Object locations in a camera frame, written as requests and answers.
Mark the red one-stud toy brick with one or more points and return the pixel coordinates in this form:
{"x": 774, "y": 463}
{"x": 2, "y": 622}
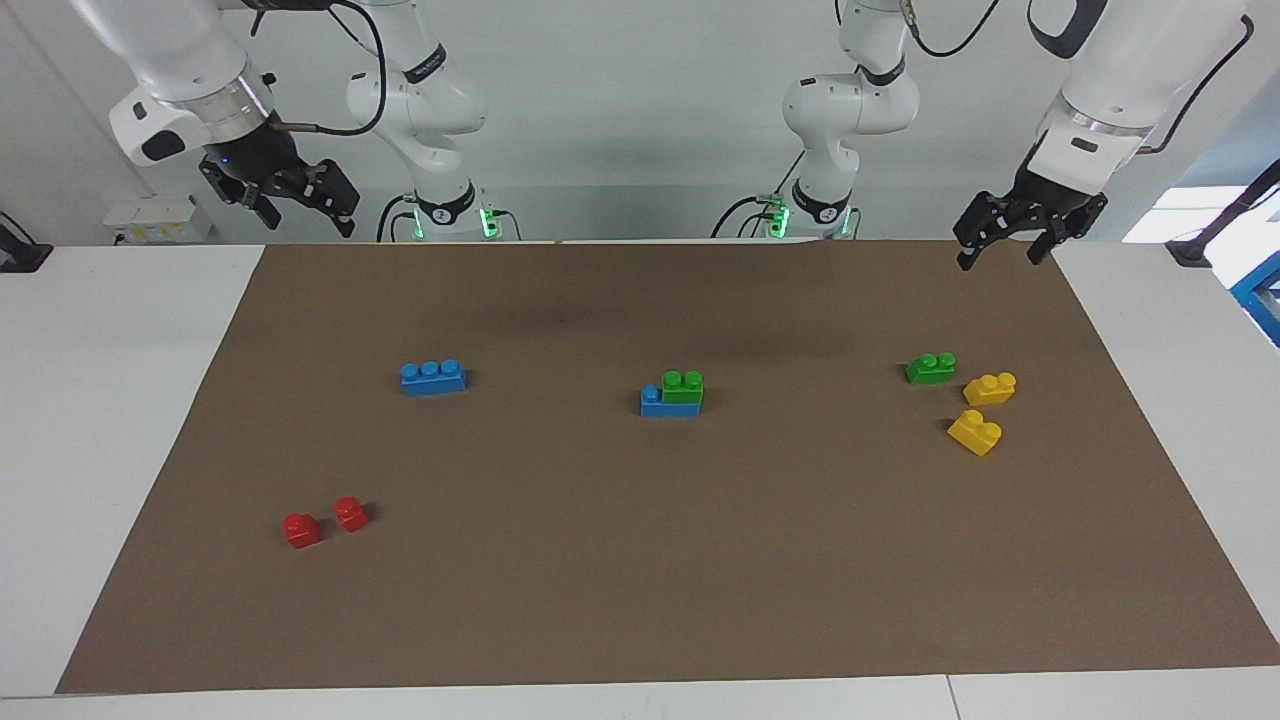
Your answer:
{"x": 350, "y": 515}
{"x": 301, "y": 532}

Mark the green two-stud toy brick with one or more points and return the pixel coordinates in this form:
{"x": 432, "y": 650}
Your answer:
{"x": 683, "y": 388}
{"x": 930, "y": 370}

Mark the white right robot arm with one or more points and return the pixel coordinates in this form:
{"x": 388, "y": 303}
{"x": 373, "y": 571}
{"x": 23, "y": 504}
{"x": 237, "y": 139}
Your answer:
{"x": 170, "y": 50}

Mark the black clamp with rod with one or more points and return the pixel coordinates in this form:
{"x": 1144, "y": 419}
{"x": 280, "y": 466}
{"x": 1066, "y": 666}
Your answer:
{"x": 1195, "y": 250}

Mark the blue three-stud toy brick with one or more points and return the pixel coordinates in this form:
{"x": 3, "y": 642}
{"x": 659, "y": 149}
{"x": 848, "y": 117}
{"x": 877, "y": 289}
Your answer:
{"x": 432, "y": 378}
{"x": 680, "y": 409}

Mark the brown table mat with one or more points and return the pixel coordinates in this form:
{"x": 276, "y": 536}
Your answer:
{"x": 700, "y": 550}

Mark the small black table clamp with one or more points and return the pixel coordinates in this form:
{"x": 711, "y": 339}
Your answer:
{"x": 22, "y": 255}

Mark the white power strip box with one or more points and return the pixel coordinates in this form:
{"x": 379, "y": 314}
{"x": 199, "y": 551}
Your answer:
{"x": 160, "y": 220}

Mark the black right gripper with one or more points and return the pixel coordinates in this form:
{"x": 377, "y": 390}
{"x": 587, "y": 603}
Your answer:
{"x": 255, "y": 160}

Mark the white side desk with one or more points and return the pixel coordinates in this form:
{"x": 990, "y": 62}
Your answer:
{"x": 1180, "y": 215}

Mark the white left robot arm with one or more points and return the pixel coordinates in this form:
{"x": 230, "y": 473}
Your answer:
{"x": 1130, "y": 70}

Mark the blue metal frame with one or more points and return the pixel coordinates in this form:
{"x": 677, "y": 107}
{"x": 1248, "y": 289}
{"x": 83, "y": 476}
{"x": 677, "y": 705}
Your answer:
{"x": 1260, "y": 295}

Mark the yellow two-stud toy brick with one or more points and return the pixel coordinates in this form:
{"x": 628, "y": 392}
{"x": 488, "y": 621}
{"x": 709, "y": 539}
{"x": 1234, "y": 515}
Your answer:
{"x": 975, "y": 433}
{"x": 990, "y": 390}

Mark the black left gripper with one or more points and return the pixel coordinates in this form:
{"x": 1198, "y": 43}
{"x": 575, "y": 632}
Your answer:
{"x": 1060, "y": 210}

